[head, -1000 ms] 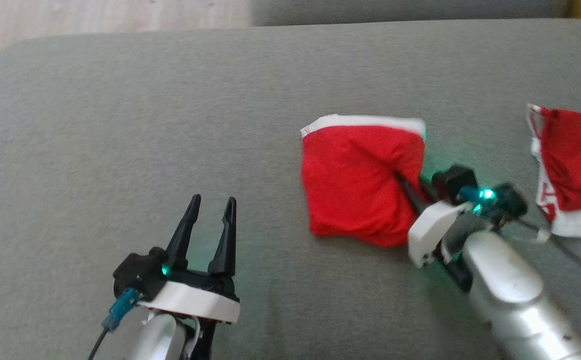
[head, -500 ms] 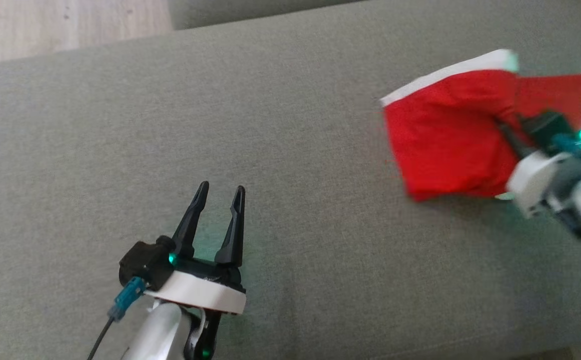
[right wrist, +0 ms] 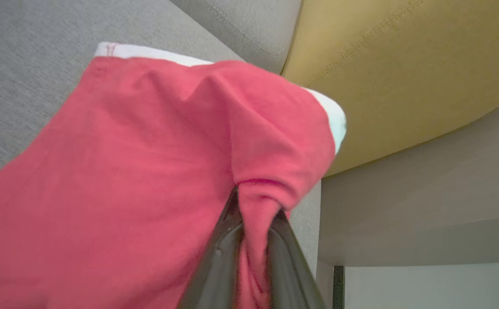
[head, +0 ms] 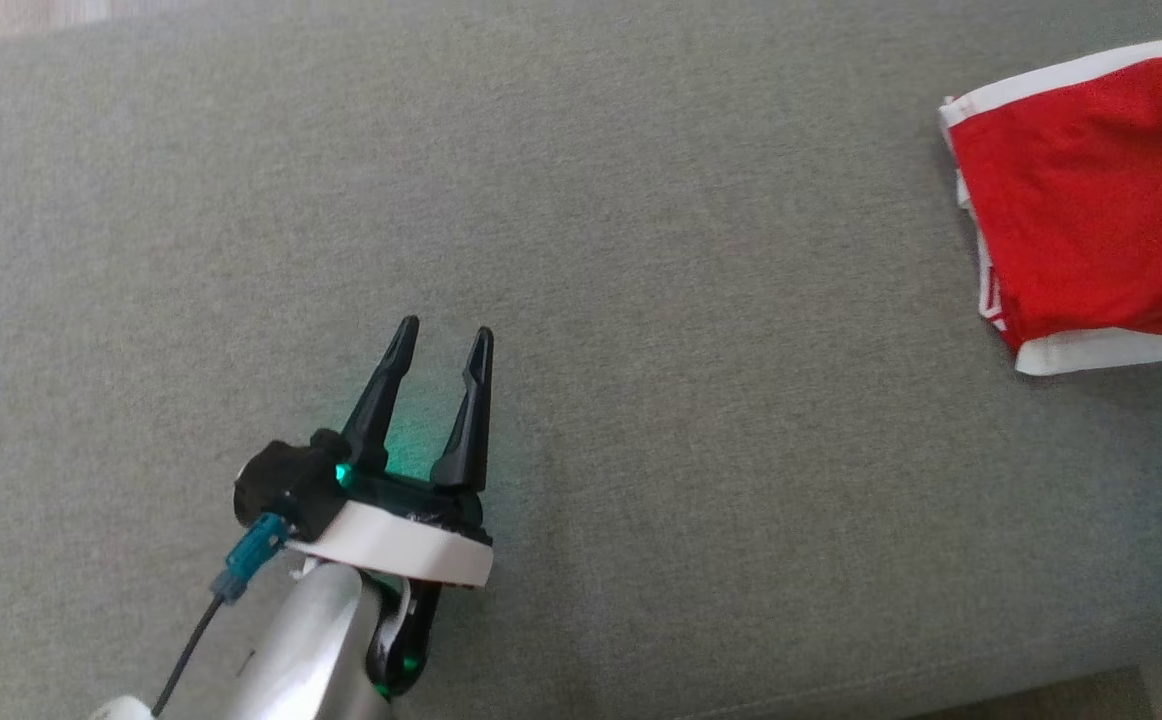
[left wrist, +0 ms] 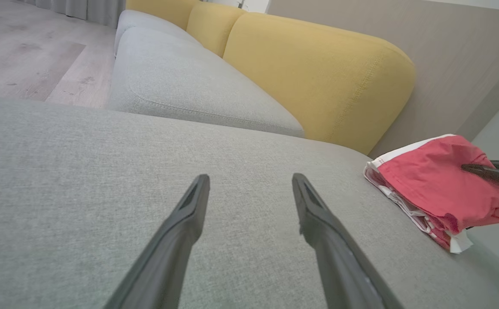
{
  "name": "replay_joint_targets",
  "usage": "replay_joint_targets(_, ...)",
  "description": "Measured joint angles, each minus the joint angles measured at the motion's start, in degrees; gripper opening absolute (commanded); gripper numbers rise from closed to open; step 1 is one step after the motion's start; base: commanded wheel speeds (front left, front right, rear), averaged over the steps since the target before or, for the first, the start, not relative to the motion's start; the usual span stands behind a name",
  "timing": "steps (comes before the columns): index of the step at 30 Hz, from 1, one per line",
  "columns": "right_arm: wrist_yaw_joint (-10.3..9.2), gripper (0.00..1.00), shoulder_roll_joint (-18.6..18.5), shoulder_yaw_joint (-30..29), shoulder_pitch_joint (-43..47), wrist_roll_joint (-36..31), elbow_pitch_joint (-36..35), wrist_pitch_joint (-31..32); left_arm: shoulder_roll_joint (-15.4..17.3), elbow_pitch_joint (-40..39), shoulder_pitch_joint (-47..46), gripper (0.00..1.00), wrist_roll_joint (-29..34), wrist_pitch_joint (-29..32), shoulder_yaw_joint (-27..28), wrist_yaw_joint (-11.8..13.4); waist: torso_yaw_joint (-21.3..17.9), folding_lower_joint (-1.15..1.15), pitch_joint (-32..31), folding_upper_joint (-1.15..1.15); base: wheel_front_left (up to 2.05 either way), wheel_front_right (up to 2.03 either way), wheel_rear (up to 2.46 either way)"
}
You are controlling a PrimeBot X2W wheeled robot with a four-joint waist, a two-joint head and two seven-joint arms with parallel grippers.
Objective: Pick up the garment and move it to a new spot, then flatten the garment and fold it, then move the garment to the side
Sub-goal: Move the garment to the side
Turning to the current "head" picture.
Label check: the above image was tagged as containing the large grey sofa ottoman cushion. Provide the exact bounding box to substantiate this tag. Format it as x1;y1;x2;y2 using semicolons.
0;0;1162;720

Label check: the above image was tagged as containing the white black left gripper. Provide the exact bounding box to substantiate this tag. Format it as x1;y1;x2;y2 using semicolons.
291;316;495;588

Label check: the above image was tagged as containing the red white basketball jersey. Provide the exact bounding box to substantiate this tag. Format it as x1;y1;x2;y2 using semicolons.
938;30;1162;377

